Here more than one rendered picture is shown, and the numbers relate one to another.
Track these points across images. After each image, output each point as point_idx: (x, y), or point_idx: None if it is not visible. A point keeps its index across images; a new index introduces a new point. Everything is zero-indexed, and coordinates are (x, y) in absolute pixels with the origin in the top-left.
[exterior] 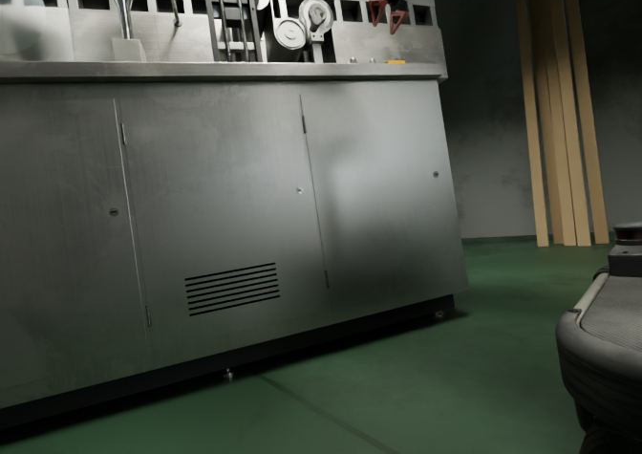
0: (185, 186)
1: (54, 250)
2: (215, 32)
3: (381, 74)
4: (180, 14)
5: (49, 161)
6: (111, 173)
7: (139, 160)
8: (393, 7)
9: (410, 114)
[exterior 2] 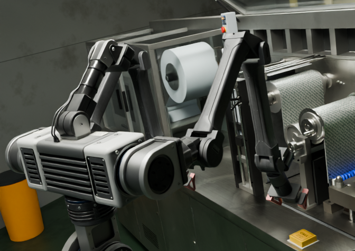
0: (209, 248)
1: (185, 245)
2: (232, 152)
3: (277, 247)
4: (284, 54)
5: (179, 212)
6: (192, 227)
7: (197, 226)
8: (301, 187)
9: None
